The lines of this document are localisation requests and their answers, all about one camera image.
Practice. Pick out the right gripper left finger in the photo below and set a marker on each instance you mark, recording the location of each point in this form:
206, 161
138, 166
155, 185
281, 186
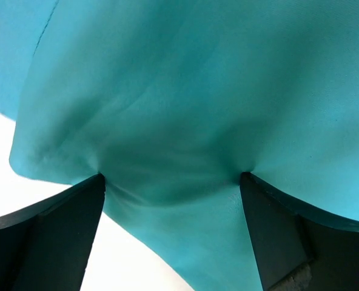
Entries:
46, 246

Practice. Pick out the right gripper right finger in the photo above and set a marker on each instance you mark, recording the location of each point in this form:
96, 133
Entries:
298, 246

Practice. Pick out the teal garment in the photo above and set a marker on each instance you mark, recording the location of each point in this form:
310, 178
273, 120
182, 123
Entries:
172, 100

